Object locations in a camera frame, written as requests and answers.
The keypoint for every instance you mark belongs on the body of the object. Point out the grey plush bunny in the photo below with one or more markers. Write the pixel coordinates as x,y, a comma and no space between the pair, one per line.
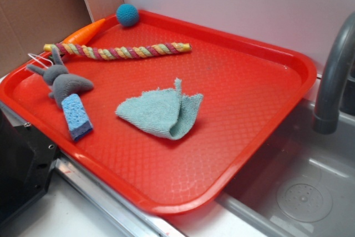
61,82

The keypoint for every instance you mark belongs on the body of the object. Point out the teal knitted ball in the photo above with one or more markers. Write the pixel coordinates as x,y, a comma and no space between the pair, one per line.
127,15

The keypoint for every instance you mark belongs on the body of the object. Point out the blue sponge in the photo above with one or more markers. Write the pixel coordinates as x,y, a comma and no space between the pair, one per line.
76,117

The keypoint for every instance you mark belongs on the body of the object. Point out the light teal folded cloth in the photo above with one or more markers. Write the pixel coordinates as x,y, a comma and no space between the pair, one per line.
164,113

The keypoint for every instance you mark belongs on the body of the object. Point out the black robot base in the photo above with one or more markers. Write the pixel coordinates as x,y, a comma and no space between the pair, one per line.
27,161

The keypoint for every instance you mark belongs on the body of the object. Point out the red plastic tray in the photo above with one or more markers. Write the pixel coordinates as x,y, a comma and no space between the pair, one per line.
249,87

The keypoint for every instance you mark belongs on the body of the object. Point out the grey plastic sink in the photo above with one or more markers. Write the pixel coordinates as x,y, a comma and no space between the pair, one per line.
299,182

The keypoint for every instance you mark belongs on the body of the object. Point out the brown cardboard panel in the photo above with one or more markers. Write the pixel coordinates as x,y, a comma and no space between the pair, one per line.
26,25

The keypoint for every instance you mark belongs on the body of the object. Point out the grey plastic faucet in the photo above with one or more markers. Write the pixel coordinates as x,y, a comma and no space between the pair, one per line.
336,89

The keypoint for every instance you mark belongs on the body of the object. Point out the orange plastic carrot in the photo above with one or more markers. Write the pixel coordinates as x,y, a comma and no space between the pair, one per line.
85,34

